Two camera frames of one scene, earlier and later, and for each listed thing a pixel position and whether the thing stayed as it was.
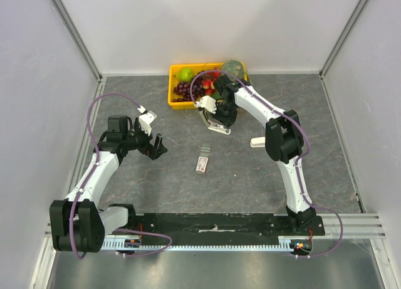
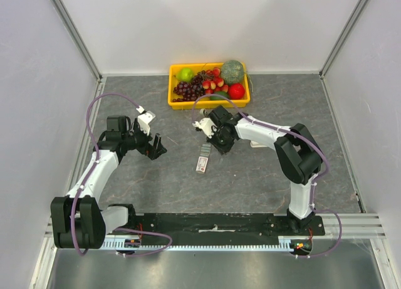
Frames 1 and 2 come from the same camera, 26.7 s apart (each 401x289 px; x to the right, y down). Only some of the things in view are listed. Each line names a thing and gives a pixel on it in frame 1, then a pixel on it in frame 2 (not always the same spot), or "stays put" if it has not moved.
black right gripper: x=222 y=118 → x=217 y=143
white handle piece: x=258 y=141 stays put
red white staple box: x=205 y=151 stays put
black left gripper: x=148 y=148 stays put
